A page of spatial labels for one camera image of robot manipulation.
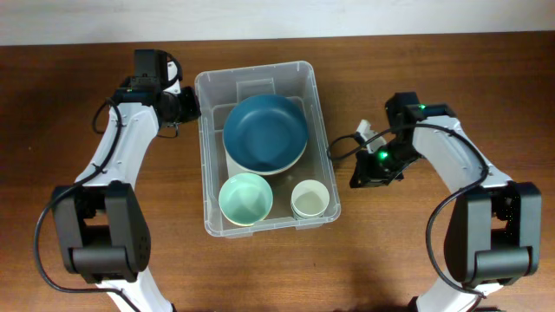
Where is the cream cup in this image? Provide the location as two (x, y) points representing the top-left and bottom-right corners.
(291, 179), (330, 219)

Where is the blue plate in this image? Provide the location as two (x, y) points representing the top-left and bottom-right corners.
(222, 94), (310, 172)

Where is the clear plastic storage bin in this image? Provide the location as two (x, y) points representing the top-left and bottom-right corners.
(195, 61), (341, 238)

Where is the mint green small bowl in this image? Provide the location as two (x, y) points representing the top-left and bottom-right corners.
(219, 172), (273, 226)

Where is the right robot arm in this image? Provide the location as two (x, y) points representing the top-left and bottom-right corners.
(349, 92), (542, 312)

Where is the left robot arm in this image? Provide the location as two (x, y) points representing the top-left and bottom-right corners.
(43, 49), (200, 311)

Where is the right black cable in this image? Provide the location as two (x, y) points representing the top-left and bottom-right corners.
(325, 123), (491, 300)

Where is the black cable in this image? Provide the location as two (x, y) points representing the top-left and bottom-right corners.
(325, 123), (491, 300)
(33, 51), (186, 312)

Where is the left black cable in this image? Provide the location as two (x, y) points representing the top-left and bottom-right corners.
(33, 51), (186, 312)

